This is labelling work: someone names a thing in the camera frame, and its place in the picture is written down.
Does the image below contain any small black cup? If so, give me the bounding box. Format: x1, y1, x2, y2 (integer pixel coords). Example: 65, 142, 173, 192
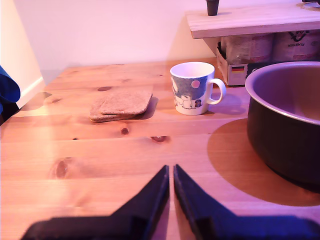
205, 0, 220, 16

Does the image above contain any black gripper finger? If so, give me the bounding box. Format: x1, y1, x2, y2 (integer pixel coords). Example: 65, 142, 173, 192
111, 164, 170, 240
173, 164, 236, 240

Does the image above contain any tin can with pink label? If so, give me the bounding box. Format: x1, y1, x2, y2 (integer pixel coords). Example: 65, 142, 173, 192
226, 34, 274, 63

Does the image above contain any blue fabric item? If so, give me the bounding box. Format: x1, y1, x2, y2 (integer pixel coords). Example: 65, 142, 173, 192
0, 65, 21, 126

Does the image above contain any white mug with cartoon print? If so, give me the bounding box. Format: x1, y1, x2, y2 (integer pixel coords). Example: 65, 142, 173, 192
169, 61, 227, 116

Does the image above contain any pale wooden shelf board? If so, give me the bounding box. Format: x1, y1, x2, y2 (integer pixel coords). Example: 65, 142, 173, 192
185, 3, 320, 40

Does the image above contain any dark rice cooker pot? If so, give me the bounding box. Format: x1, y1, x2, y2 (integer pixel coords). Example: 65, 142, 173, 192
244, 61, 320, 193

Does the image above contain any tin can with triangle logo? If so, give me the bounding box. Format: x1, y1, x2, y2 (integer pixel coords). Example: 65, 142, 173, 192
272, 31, 320, 63

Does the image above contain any cardboard tray box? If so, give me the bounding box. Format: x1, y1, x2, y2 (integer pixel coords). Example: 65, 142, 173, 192
216, 44, 276, 87

